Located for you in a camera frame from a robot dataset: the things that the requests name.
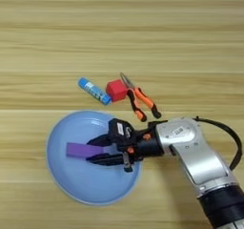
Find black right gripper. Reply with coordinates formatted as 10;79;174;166
85;120;168;173

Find purple rectangular block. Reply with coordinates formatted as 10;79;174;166
66;141;106;159

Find blue glue stick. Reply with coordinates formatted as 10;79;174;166
77;76;112;106

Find red cube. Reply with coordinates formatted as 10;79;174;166
105;79;130;103

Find black box with white label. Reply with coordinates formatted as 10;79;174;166
108;117;137;145

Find light blue round plate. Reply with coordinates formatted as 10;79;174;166
46;110;142;206

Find orange and black pliers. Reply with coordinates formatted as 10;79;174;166
119;72;162;123

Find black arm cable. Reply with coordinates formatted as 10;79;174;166
193;115;243;172

